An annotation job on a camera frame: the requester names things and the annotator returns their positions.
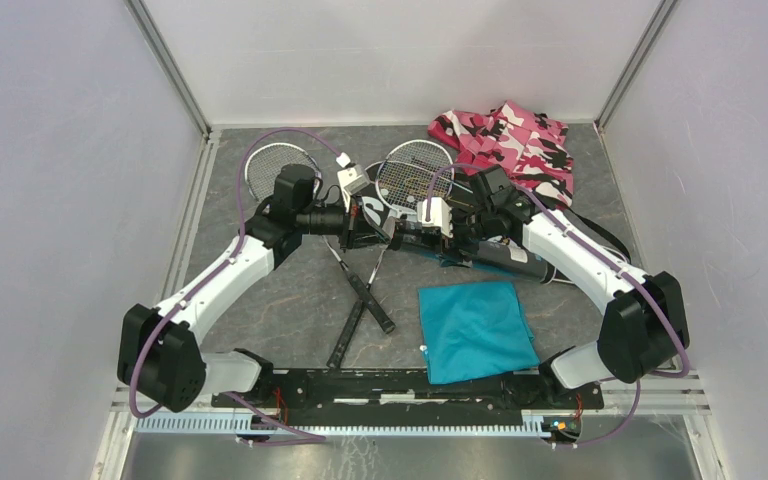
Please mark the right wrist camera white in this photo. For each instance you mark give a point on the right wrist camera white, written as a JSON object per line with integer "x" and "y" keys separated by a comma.
{"x": 435, "y": 214}

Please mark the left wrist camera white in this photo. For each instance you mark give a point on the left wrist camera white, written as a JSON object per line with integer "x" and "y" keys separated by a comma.
{"x": 352, "y": 178}

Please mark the pink camouflage bag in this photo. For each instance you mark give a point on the pink camouflage bag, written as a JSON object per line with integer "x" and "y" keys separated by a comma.
{"x": 528, "y": 146}

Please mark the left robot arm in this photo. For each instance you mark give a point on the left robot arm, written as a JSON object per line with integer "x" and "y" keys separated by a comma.
{"x": 160, "y": 355}

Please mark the badminton racket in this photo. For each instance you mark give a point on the badminton racket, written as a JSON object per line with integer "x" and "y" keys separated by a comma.
{"x": 357, "y": 291}
{"x": 400, "y": 182}

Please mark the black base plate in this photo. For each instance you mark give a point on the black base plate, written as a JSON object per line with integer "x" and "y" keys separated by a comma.
{"x": 406, "y": 398}

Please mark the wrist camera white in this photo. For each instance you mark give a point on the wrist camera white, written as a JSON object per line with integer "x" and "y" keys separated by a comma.
{"x": 352, "y": 178}
{"x": 435, "y": 214}

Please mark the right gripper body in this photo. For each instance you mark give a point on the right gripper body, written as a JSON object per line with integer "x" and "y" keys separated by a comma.
{"x": 468, "y": 229}

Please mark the black racket cover bag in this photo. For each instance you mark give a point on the black racket cover bag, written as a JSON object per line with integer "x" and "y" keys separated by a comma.
{"x": 390, "y": 211}

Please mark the slotted cable duct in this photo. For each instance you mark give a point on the slotted cable duct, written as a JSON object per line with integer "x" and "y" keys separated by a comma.
{"x": 248, "y": 424}

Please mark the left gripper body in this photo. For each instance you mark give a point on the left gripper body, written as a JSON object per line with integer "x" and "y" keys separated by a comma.
{"x": 350, "y": 225}

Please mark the black shuttlecock tube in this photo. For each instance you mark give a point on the black shuttlecock tube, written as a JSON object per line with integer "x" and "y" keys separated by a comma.
{"x": 499, "y": 257}

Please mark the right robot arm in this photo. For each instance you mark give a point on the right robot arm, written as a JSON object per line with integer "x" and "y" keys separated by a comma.
{"x": 644, "y": 323}

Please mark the teal folded cloth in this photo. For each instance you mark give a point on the teal folded cloth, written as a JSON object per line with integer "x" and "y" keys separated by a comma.
{"x": 473, "y": 331}

